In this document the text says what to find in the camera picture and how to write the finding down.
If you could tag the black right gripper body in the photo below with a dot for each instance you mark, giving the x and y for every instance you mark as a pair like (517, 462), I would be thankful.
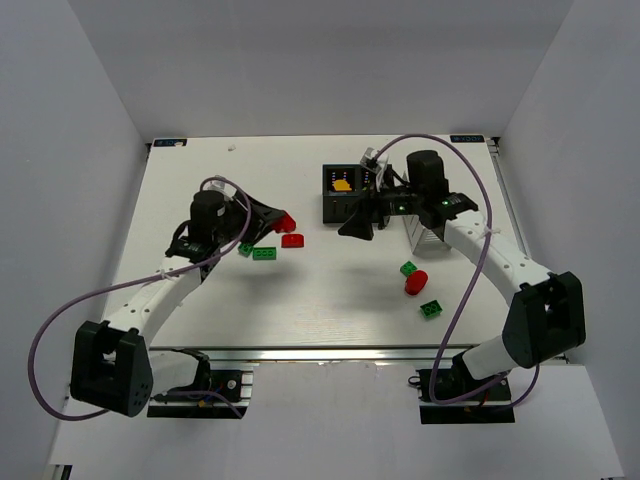
(377, 210)

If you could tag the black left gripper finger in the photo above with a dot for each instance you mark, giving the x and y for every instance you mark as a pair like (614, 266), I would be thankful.
(261, 211)
(262, 232)

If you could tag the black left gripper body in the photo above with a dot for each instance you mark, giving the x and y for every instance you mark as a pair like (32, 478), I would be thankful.
(245, 220)

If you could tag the red arch lego brick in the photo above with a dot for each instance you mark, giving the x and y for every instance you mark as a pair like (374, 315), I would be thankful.
(285, 225)

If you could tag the red rounded lego brick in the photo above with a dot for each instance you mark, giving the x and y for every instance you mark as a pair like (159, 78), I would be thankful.
(292, 240)

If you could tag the orange rounded lego brick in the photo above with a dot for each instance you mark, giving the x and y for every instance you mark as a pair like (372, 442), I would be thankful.
(341, 186)

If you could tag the red round lego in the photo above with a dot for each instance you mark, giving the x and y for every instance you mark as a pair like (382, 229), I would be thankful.
(415, 282)

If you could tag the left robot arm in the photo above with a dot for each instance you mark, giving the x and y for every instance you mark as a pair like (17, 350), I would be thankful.
(112, 367)

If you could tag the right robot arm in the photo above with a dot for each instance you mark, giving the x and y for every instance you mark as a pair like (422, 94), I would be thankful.
(545, 310)

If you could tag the dark green long lego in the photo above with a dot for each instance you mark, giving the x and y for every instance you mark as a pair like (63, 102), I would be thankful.
(264, 253)

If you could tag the dark green hollow square lego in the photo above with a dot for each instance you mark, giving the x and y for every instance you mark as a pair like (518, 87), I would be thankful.
(245, 249)

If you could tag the black two-slot container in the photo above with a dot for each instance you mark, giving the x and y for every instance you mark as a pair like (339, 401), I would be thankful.
(337, 207)

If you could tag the white two-slot container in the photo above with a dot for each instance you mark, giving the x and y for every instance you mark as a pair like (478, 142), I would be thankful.
(422, 241)

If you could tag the dark green lego near red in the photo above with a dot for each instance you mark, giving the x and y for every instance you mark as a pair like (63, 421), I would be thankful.
(408, 268)

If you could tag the blue table label right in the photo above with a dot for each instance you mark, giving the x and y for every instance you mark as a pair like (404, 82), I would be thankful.
(467, 138)

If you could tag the blue table label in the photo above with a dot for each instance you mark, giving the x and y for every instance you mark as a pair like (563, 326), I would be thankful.
(169, 142)
(467, 138)

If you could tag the blue table label left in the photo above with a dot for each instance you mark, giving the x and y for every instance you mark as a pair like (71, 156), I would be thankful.
(169, 142)

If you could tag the dark green lego front right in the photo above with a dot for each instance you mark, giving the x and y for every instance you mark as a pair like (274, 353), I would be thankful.
(431, 309)

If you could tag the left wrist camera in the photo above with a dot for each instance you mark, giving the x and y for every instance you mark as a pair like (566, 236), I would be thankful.
(219, 184)

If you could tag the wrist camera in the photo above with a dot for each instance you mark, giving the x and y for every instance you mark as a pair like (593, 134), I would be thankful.
(219, 184)
(375, 162)

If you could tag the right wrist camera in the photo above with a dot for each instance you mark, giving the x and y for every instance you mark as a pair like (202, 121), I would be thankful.
(375, 162)

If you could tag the aluminium table front rail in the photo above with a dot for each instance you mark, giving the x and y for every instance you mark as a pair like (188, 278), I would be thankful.
(318, 354)

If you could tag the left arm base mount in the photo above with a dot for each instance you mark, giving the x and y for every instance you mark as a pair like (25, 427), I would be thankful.
(187, 385)

